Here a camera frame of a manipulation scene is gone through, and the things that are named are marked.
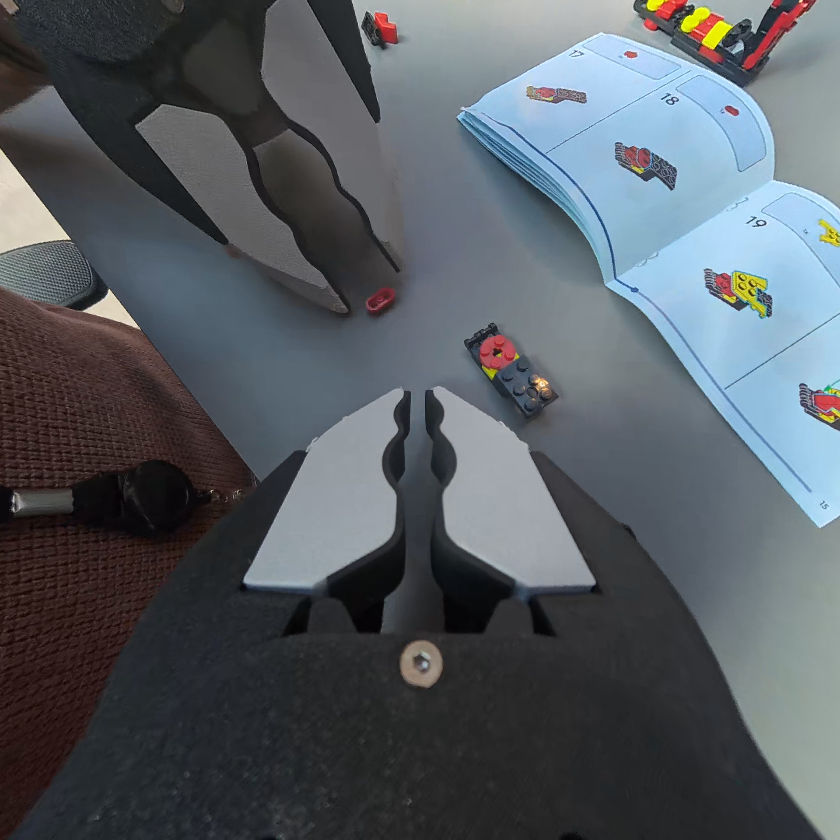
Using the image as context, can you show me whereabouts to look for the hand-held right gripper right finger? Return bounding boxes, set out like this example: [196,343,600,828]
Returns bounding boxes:
[424,386,598,602]

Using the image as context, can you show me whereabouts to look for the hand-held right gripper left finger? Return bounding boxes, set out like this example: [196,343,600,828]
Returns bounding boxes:
[241,387,413,599]

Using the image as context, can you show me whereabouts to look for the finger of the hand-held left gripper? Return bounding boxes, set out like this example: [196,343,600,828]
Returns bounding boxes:
[62,88,352,315]
[261,0,404,273]

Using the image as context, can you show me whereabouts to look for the small black red brick assembly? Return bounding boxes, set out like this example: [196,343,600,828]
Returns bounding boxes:
[463,322,560,421]

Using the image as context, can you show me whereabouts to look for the black and red brick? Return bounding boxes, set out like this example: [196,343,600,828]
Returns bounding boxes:
[361,10,400,48]

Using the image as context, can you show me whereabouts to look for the black retractable badge reel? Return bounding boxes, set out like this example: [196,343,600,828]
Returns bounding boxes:
[0,459,253,536]

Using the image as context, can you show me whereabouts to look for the brown knit sweater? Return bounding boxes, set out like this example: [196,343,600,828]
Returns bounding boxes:
[0,285,260,840]

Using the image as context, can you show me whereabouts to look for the blue instruction booklet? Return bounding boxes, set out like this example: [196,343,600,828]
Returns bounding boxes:
[457,31,840,529]

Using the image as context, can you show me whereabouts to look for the red yellow black brick model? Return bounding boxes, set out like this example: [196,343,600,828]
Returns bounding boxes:
[633,0,821,88]

